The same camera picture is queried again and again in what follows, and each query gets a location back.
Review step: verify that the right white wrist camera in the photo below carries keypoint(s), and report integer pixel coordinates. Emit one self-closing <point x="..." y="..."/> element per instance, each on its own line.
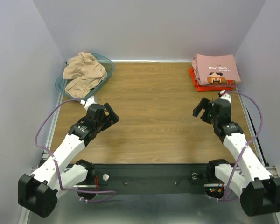
<point x="223" y="94"/>

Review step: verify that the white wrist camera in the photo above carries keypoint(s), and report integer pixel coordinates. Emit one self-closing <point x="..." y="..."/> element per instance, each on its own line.
<point x="223" y="94"/>
<point x="87" y="102"/>

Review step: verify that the aluminium frame rail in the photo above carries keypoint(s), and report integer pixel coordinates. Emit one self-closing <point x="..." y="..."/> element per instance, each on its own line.
<point x="154" y="102"/>

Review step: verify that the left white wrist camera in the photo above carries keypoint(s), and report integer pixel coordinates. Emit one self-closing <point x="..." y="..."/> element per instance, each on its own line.
<point x="87" y="102"/>

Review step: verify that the beige t shirt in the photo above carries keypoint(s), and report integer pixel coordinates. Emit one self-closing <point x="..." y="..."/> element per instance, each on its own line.
<point x="84" y="73"/>

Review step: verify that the teal plastic basket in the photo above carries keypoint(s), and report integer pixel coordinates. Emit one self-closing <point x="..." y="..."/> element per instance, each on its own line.
<point x="61" y="83"/>

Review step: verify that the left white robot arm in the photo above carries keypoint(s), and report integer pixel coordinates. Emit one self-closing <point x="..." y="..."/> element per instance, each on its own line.
<point x="39" y="192"/>

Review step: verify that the folded orange t shirt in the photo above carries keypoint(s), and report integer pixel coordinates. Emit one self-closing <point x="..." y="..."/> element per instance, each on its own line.
<point x="204" y="88"/>

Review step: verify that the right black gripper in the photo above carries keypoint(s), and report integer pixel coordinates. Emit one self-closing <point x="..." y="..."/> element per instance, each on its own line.
<point x="206" y="112"/>

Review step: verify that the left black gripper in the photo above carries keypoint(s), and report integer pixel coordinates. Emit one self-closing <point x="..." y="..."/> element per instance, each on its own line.
<point x="108" y="116"/>

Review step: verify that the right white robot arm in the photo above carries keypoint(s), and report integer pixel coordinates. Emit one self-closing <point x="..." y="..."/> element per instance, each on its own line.
<point x="257" y="189"/>

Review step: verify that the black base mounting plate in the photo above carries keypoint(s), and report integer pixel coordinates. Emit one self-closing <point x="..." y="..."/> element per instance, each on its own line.
<point x="141" y="179"/>

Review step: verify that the folded salmon pink t shirt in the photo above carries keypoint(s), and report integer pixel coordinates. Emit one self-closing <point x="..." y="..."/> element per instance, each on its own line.
<point x="226" y="85"/>

